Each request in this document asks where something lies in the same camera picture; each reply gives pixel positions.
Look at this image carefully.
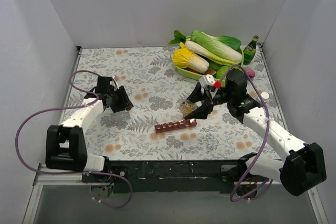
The clear bottle of yellow pills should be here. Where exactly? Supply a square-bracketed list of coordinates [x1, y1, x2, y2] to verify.
[178, 100, 198, 117]

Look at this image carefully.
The dark red weekly pill organizer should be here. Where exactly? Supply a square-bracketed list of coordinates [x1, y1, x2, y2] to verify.
[155, 119, 197, 134]

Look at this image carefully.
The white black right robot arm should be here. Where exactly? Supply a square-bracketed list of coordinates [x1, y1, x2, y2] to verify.
[184, 69, 327, 196]

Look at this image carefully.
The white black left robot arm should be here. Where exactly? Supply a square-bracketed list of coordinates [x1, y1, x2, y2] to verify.
[45, 76, 133, 182]

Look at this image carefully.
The green plastic vegetable tray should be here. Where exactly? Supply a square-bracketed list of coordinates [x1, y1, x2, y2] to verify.
[175, 47, 244, 84]

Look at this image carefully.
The round green cabbage toy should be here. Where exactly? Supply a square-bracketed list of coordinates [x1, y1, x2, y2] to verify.
[215, 65, 229, 80]

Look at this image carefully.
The purple onion toy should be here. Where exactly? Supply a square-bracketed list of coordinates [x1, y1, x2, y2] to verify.
[244, 67, 256, 79]

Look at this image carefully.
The yellow napa cabbage toy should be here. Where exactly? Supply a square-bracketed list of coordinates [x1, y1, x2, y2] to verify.
[172, 48, 209, 73]

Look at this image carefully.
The floral patterned table mat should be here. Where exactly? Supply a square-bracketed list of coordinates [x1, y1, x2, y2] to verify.
[67, 47, 278, 160]

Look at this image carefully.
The small white pill bottle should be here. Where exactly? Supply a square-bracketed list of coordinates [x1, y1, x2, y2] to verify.
[260, 92, 270, 102]

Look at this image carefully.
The green napa cabbage toy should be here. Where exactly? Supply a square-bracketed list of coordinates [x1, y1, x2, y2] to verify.
[191, 30, 243, 63]

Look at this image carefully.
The green glass bottle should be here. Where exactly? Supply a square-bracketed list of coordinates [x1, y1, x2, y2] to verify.
[243, 35, 259, 65]

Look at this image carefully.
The dark green leafy vegetable toy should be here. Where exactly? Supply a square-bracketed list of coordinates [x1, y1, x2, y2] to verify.
[215, 36, 241, 50]

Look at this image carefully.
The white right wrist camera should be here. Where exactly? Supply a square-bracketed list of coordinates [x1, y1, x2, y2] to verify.
[199, 74, 222, 91]

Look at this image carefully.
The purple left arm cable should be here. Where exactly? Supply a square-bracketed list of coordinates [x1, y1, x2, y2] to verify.
[15, 70, 133, 208]

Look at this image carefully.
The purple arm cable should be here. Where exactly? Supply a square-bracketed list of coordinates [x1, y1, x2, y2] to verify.
[216, 63, 274, 202]
[15, 70, 133, 208]

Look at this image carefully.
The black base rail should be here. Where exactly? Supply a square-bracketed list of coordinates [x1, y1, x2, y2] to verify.
[82, 159, 247, 194]

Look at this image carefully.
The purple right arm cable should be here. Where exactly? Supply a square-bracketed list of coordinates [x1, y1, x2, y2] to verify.
[216, 63, 274, 202]

